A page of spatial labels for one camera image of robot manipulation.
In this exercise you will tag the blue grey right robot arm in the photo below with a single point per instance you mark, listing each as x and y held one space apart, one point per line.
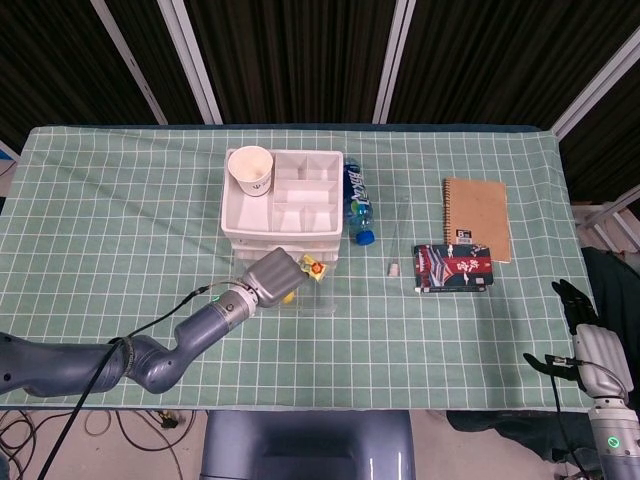
615 440

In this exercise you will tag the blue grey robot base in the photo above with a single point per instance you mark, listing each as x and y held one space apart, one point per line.
307 445

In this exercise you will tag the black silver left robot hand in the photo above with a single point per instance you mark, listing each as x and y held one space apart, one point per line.
275 275

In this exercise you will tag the white metal side frame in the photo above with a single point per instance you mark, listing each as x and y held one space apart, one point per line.
607 212

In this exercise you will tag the yellow snack packet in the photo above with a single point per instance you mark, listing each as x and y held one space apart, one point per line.
314 267

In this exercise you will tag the kraft spiral notebook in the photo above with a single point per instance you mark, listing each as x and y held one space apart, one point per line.
477 210

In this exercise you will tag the blue capped water bottle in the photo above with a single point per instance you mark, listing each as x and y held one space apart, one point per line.
357 200

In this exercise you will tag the person in dark clothes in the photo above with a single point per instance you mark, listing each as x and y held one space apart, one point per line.
612 280

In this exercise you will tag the dark blue red patterned book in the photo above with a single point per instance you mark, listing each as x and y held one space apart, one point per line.
452 267

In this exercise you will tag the small yellow duck toy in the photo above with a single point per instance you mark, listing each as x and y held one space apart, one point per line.
288 299

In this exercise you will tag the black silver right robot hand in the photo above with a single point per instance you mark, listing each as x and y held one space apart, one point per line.
600 355

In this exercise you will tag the white organizer trays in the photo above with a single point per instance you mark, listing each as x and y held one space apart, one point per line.
300 200

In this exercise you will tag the white frame post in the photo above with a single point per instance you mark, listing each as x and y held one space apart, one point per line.
190 62
394 62
595 87
130 62

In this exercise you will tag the green grid tablecloth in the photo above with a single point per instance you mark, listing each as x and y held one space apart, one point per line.
375 350

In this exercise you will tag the white paper cup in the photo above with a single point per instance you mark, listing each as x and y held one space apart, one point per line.
250 167

